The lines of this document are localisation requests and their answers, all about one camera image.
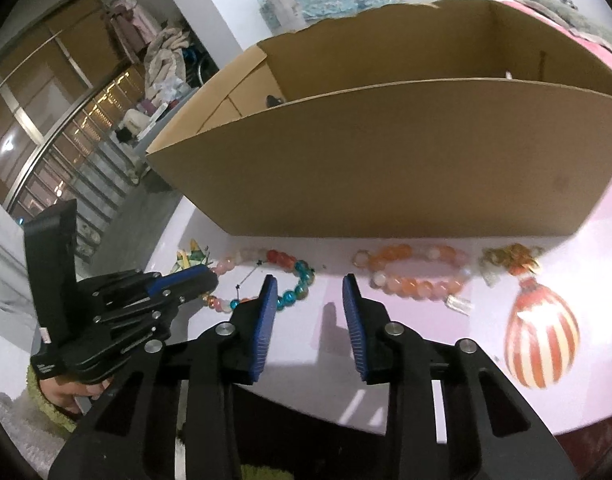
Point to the person's left forearm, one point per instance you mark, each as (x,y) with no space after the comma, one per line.
(50,417)

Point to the hanging pink garment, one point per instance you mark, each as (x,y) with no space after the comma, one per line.
(130,20)

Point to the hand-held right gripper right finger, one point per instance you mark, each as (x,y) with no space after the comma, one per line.
(353,330)

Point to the colourful folded paper piece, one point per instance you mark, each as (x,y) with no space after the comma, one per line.
(190,257)

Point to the person's left hand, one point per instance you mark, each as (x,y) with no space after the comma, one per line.
(68,391)

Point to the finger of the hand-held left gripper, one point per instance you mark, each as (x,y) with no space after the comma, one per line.
(190,280)
(135,327)

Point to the brown cardboard box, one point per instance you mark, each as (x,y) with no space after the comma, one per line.
(386,160)

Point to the gold charm jewelry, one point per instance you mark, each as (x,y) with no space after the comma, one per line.
(513,255)

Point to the dark round object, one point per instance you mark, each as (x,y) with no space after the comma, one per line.
(272,101)

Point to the small clear tag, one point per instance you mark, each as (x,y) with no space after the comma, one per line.
(458,305)

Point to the grey fuzzy blanket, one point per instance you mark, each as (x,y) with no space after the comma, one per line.
(571,15)

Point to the white bag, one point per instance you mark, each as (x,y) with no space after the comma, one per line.
(133,120)

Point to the metal railing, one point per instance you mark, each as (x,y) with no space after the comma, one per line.
(60,160)

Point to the pile of light clothes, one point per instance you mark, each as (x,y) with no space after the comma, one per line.
(165,55)

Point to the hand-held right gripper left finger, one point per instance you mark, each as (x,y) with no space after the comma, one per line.
(266,325)

